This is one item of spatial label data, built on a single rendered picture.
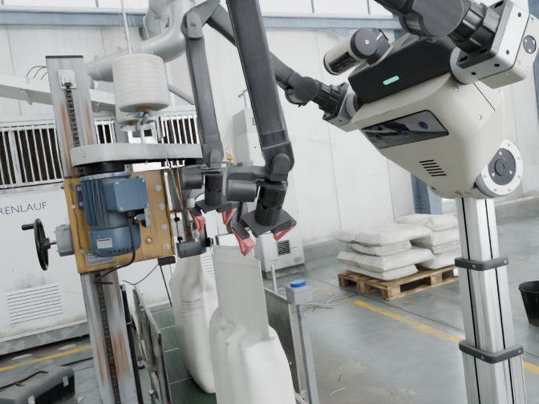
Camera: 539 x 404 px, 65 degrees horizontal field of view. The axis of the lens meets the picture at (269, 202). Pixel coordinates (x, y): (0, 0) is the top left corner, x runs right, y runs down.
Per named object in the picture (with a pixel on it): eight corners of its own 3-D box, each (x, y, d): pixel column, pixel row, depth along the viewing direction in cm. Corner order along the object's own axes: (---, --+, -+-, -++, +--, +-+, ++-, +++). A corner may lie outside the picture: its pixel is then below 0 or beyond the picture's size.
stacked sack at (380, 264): (437, 261, 412) (436, 246, 411) (383, 276, 385) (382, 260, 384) (406, 256, 451) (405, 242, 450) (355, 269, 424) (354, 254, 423)
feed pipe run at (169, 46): (214, 92, 381) (192, -64, 374) (151, 95, 360) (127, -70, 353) (177, 127, 552) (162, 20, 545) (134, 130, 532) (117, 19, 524)
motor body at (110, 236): (145, 251, 129) (132, 170, 127) (91, 261, 123) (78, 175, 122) (140, 246, 143) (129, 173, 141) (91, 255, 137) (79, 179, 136)
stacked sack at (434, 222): (464, 227, 439) (463, 212, 438) (432, 234, 422) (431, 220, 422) (419, 224, 501) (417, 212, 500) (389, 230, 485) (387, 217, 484)
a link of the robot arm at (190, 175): (220, 148, 125) (216, 149, 134) (181, 150, 122) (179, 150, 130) (222, 189, 127) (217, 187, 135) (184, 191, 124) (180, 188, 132)
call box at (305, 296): (314, 300, 158) (312, 284, 158) (295, 305, 155) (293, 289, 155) (304, 296, 165) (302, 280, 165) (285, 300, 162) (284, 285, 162)
